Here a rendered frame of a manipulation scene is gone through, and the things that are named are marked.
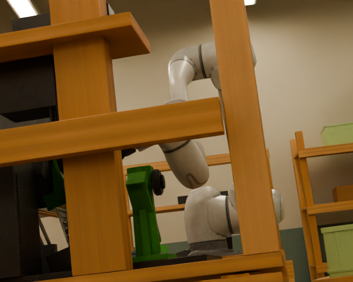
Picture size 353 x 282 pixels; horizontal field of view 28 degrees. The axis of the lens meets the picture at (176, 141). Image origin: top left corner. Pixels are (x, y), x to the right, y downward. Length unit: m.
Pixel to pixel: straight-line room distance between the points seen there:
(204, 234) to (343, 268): 0.58
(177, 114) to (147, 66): 6.37
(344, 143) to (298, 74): 1.13
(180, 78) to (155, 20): 5.82
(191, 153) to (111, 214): 0.46
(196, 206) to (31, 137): 1.08
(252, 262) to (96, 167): 0.47
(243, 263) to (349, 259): 0.80
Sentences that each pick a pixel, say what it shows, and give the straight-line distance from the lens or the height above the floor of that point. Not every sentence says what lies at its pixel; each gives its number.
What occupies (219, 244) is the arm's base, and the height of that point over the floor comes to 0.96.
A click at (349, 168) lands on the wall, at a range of 7.99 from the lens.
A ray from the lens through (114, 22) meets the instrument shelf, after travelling 1.87.
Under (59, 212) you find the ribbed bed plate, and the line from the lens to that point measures 2.12.
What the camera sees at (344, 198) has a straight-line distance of 7.41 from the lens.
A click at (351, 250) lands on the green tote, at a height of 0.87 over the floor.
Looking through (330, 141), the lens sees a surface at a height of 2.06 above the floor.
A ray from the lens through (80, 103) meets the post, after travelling 1.87.
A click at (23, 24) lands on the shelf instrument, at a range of 2.04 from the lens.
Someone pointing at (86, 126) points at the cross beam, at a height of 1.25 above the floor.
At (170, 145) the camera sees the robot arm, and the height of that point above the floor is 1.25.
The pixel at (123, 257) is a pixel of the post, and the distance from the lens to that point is 1.79.
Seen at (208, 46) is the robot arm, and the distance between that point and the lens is 2.64.
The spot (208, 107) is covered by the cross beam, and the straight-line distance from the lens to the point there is 1.75.
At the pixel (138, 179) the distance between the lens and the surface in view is 1.93.
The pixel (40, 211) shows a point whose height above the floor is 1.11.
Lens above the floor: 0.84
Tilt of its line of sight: 11 degrees up
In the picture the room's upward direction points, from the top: 7 degrees counter-clockwise
